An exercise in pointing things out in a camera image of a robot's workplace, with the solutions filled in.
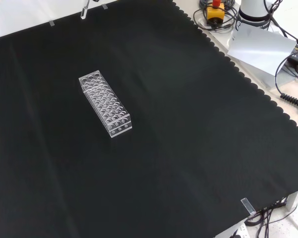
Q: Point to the white power strip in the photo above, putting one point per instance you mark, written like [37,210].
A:
[242,230]

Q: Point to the white bench leg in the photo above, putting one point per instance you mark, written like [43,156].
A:
[293,200]

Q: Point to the black bench cloth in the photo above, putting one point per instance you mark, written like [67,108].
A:
[164,161]

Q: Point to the yellow stop button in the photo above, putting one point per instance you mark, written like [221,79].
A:
[214,13]

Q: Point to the clear plastic test tube rack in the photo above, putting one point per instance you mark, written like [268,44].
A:
[101,104]

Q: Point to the clear plastic cloth clip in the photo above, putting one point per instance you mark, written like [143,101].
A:
[104,6]
[248,207]
[52,23]

